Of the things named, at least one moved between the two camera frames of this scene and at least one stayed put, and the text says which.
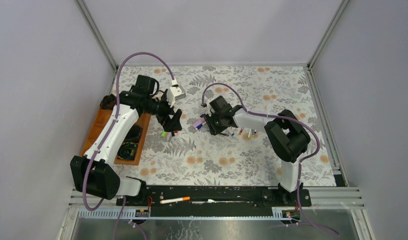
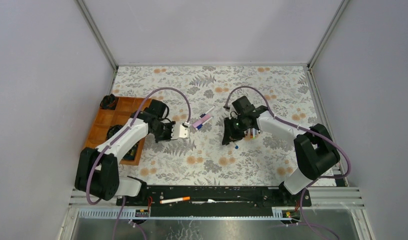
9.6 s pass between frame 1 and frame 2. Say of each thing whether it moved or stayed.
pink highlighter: stayed
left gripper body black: moved
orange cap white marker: stayed
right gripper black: moved
